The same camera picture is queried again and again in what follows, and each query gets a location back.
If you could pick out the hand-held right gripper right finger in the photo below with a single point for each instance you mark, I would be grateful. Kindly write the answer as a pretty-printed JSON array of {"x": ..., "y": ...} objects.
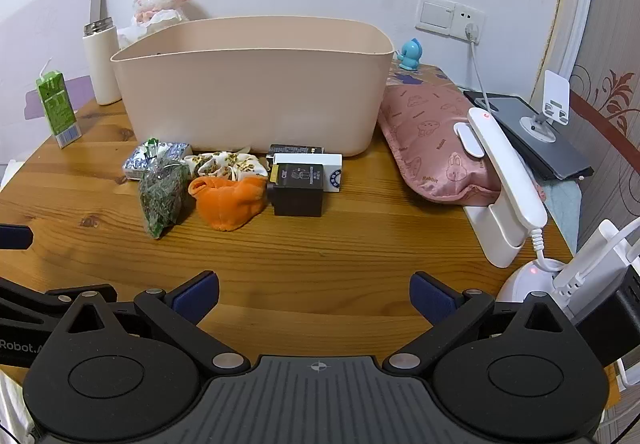
[{"x": 429, "y": 296}]

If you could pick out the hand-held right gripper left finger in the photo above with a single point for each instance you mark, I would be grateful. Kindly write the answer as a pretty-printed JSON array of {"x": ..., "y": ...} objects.
[{"x": 199, "y": 295}]

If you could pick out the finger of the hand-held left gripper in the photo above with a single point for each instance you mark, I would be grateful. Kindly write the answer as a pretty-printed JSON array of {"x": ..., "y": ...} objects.
[
  {"x": 30, "y": 296},
  {"x": 15, "y": 237}
]

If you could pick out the white striped cloth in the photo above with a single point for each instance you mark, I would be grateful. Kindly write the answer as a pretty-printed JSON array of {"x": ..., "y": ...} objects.
[{"x": 10, "y": 404}]

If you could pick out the white device holder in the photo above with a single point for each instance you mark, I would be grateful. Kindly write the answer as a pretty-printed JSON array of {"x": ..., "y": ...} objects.
[{"x": 492, "y": 234}]

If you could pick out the white round base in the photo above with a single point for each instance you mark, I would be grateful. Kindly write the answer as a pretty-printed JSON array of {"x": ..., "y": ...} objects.
[{"x": 522, "y": 284}]

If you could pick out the orange plush cloth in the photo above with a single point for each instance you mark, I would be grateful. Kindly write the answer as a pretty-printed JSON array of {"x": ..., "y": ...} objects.
[{"x": 227, "y": 204}]

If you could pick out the clear bag of green leaves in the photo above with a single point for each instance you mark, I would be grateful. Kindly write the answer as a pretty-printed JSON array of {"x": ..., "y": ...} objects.
[{"x": 161, "y": 196}]

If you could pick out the floral white scrunchie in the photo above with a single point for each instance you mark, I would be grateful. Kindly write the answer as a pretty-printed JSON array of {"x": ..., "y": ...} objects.
[{"x": 225, "y": 163}]

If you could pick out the green drink carton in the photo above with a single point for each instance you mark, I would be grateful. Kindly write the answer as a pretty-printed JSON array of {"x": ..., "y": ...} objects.
[{"x": 57, "y": 108}]

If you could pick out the purple panel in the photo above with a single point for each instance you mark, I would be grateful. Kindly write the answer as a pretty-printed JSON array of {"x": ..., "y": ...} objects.
[{"x": 35, "y": 101}]

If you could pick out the silver foil packet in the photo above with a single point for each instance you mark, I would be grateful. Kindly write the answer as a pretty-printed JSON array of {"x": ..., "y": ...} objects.
[{"x": 135, "y": 166}]

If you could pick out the black square box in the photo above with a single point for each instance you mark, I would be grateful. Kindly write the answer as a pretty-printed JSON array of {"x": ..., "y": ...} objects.
[{"x": 297, "y": 194}]

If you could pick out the white box with blue print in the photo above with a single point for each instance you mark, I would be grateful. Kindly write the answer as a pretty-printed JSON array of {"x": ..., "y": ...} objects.
[{"x": 332, "y": 173}]

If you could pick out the pink hot water bag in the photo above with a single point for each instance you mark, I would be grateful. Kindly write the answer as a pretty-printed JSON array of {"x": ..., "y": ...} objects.
[{"x": 425, "y": 138}]

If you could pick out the teal cloth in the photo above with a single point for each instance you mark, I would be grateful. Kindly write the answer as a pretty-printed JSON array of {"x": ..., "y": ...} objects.
[{"x": 562, "y": 209}]

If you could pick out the white charger clip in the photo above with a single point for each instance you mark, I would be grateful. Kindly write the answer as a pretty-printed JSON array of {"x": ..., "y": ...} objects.
[{"x": 469, "y": 139}]

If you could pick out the white power strip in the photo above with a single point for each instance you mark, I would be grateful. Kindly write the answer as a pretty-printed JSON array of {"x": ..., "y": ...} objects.
[{"x": 595, "y": 259}]

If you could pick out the black and yellow box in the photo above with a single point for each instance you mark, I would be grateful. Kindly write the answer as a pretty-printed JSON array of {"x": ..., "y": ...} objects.
[{"x": 295, "y": 149}]

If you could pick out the white thermos bottle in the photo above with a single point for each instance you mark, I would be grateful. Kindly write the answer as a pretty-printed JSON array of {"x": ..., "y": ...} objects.
[{"x": 102, "y": 68}]

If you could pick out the dark grey tablet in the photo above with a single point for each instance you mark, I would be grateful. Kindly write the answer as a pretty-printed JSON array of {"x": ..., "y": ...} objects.
[{"x": 555, "y": 151}]

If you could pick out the beige plastic storage bin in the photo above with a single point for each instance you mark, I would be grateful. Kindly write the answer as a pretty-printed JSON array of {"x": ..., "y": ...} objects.
[{"x": 250, "y": 98}]

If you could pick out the white phone stand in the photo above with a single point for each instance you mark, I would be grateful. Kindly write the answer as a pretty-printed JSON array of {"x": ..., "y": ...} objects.
[{"x": 555, "y": 93}]

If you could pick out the blue toy figure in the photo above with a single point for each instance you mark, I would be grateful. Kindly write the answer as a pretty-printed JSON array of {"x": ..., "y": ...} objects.
[{"x": 411, "y": 54}]

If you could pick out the white wall socket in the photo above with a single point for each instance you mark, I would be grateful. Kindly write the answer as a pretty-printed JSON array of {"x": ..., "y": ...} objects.
[{"x": 470, "y": 18}]

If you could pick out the white wall switch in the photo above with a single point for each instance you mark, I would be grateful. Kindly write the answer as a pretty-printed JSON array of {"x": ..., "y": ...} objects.
[{"x": 435, "y": 14}]

